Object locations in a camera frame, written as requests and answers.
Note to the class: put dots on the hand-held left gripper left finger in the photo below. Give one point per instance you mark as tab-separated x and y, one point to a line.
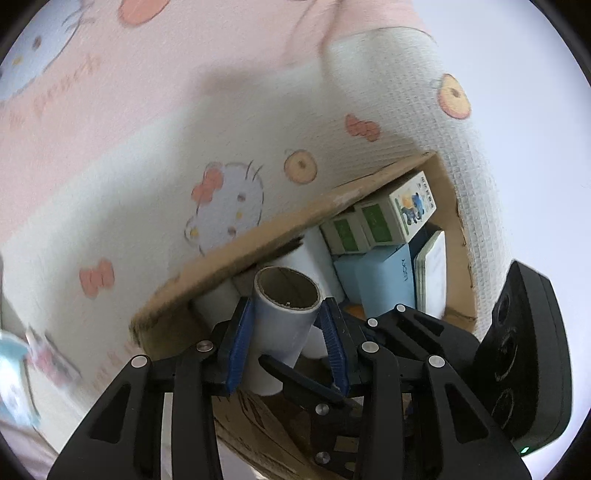
242	346

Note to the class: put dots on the small pink packet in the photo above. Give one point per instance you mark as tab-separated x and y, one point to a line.
53	360

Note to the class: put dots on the pink cat printed blanket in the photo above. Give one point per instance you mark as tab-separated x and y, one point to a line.
161	161

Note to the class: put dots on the green label cartoon box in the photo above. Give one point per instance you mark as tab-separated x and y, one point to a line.
406	207

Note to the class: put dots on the brown cardboard box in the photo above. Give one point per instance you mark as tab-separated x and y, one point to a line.
221	272

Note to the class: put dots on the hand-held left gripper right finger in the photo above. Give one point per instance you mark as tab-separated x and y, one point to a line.
333	350

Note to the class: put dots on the green label white box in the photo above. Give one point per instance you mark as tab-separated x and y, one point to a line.
344	233

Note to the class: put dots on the blue and white tissue pack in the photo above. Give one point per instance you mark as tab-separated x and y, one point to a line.
16	374

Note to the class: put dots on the light blue box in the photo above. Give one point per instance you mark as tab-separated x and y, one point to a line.
383	281

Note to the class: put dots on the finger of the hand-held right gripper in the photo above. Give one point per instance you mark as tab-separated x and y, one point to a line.
425	330
300	383

